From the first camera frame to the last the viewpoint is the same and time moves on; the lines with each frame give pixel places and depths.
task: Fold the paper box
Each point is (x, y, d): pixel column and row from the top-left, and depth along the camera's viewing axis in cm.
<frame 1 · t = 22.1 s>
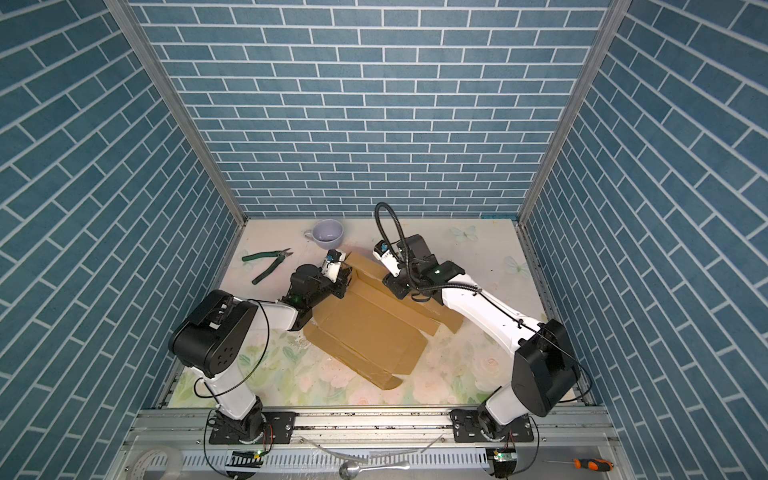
left hand: (350, 268, 94), fingers closed
right hand: (387, 271, 83), fingers open
flat brown cardboard box: (374, 330, 93), on the table
lavender ceramic cup: (328, 233, 114), point 4 cm above the table
green handled pliers: (277, 254, 111), on the table

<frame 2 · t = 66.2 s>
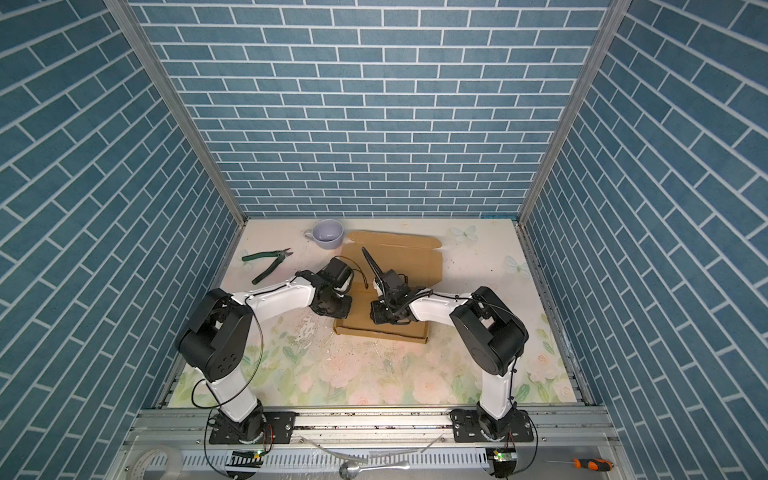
left hand: (345, 311, 93), fingers closed
right hand: (370, 312, 93), fingers open
flat brown cardboard box: (416, 256, 108), point 4 cm above the table
the other named things where they were.

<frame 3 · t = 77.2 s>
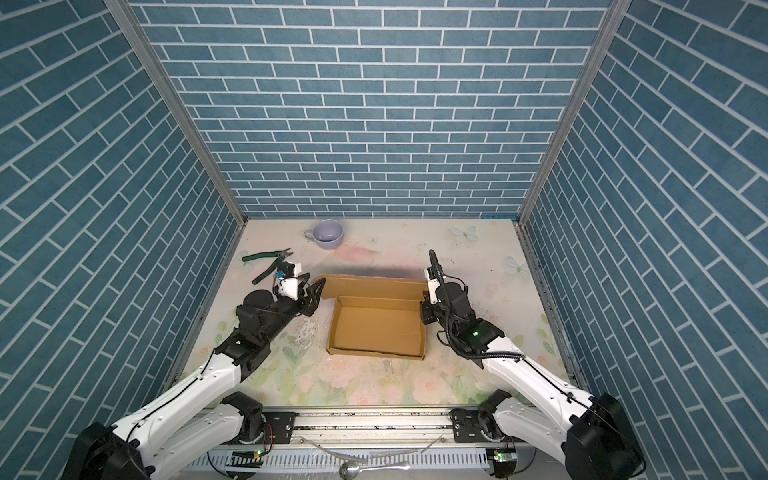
left hand: (317, 278, 78), fingers open
right hand: (421, 289, 82), fingers closed
flat brown cardboard box: (375, 316, 95), on the table
the other named things where they were.

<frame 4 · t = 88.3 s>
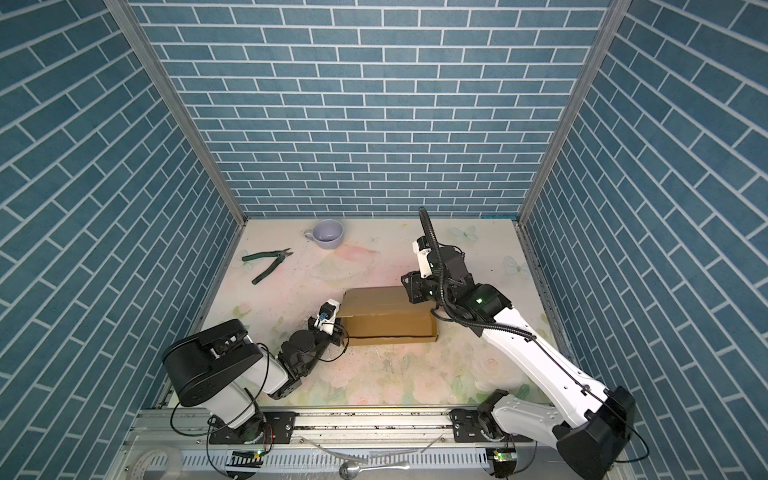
left hand: (343, 308, 86), fingers closed
right hand: (402, 274, 74), fingers open
flat brown cardboard box: (385, 315, 77), point 18 cm above the table
the other named things where they were.

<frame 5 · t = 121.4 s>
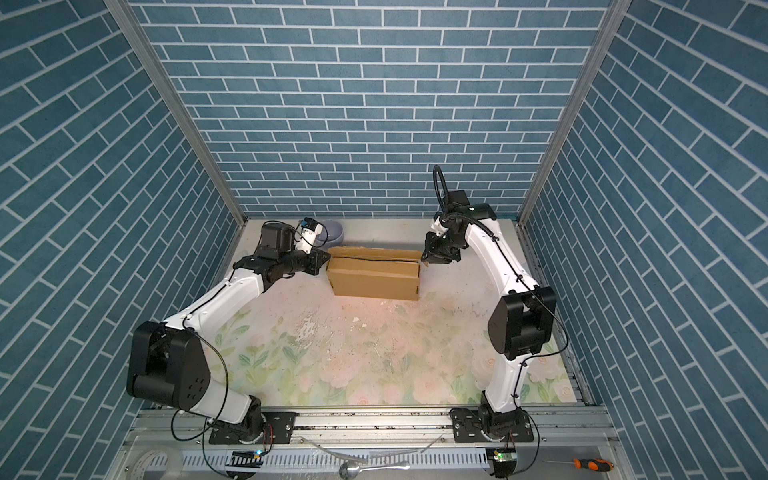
left hand: (329, 255, 87), fingers closed
right hand: (421, 255, 85), fingers open
flat brown cardboard box: (374, 272, 88), point 16 cm above the table
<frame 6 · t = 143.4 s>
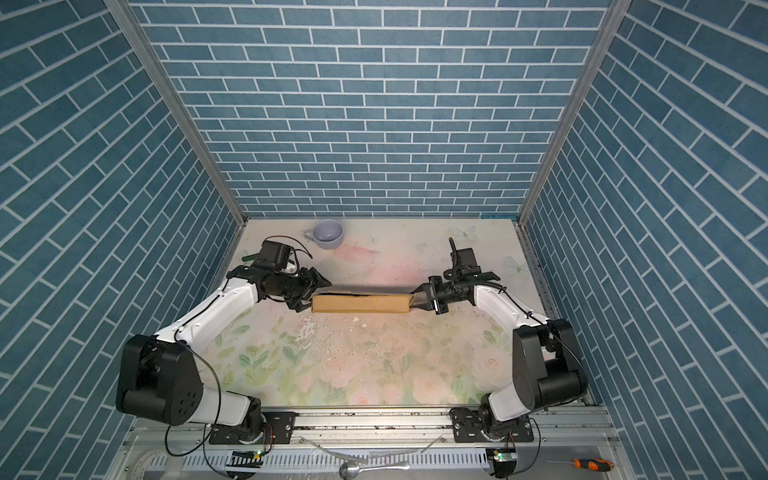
left hand: (328, 288, 84), fingers open
right hand: (403, 291, 82), fingers open
flat brown cardboard box: (360, 302, 82), point 16 cm above the table
